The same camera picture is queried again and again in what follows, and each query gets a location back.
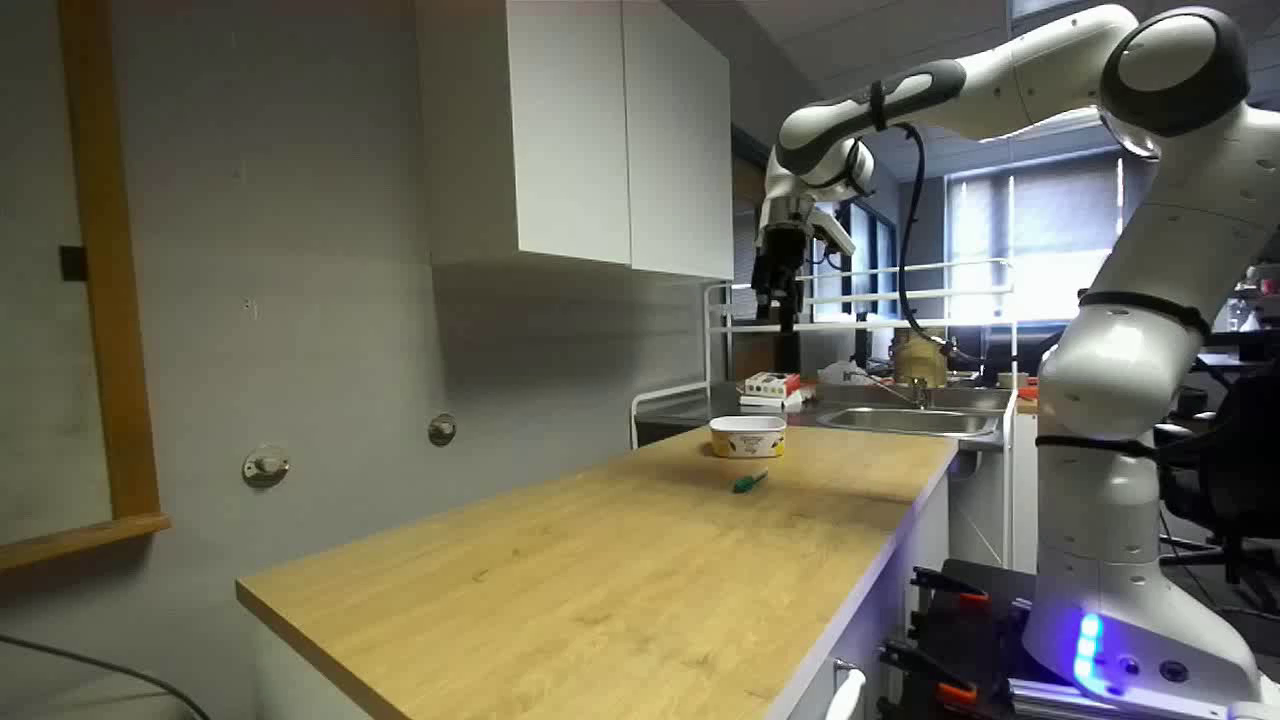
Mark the bright window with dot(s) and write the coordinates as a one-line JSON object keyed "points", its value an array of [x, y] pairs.
{"points": [[1044, 235]]}

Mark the round metal wall knob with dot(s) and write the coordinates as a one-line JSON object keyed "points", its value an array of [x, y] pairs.
{"points": [[261, 465], [440, 430]]}

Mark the black orange clamp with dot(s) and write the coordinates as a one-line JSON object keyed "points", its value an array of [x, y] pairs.
{"points": [[934, 681], [967, 602]]}

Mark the wooden framed whiteboard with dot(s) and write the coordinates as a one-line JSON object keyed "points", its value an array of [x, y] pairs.
{"points": [[114, 266]]}

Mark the red white box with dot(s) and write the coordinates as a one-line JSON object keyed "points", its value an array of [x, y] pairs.
{"points": [[768, 390]]}

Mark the black office chair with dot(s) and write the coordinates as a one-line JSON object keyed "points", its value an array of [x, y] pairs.
{"points": [[1232, 465]]}

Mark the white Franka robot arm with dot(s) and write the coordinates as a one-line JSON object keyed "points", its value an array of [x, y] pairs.
{"points": [[1175, 360]]}

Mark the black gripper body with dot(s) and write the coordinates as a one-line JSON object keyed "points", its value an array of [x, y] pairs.
{"points": [[780, 266]]}

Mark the black clip on frame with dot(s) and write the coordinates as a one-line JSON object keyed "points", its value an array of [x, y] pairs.
{"points": [[74, 260]]}

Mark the white wall cabinet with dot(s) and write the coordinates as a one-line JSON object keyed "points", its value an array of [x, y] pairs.
{"points": [[573, 132]]}

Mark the steel sink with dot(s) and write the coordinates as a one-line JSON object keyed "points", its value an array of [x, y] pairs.
{"points": [[880, 416]]}

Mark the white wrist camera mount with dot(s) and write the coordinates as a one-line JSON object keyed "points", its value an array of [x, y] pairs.
{"points": [[832, 229]]}

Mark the white yellow bowl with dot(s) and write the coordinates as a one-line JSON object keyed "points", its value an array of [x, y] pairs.
{"points": [[746, 434]]}

